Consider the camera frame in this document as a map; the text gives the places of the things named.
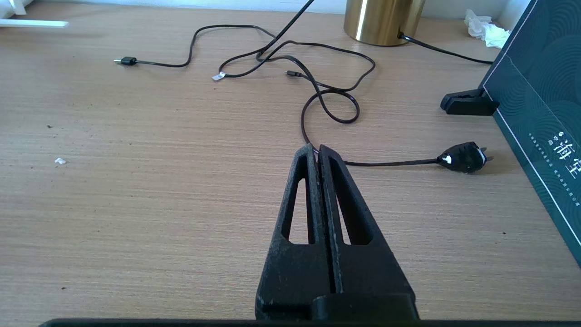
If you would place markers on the white wifi router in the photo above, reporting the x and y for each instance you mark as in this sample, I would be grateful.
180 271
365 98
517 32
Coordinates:
36 23

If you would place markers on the crumpled white tissue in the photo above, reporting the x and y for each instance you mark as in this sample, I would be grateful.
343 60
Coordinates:
488 29

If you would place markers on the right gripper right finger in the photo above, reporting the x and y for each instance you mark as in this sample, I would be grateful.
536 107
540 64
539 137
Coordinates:
367 268

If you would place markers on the brass desk lamp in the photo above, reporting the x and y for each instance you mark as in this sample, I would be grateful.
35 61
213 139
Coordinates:
381 22

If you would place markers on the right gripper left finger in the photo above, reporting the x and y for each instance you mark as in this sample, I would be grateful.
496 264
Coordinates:
295 268

